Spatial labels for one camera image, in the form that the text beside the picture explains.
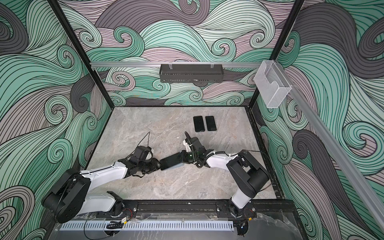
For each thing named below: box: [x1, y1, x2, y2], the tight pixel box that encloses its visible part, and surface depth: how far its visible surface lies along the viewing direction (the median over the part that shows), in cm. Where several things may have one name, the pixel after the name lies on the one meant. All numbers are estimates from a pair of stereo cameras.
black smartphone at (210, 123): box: [205, 115, 217, 131], surface depth 112 cm
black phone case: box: [193, 115, 205, 133], surface depth 110 cm
